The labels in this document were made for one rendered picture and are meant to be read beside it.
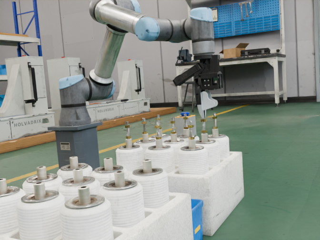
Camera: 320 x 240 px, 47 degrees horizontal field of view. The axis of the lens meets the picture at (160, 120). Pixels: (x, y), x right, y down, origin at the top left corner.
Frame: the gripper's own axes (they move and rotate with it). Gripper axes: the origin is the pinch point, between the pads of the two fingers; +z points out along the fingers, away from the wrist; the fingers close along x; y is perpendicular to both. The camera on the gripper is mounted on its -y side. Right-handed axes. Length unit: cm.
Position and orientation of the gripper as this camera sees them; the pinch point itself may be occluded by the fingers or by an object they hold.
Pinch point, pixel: (201, 114)
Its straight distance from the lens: 128.3
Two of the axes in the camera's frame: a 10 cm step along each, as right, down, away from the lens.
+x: 3.7, -1.2, 9.2
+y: 9.2, -0.3, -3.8
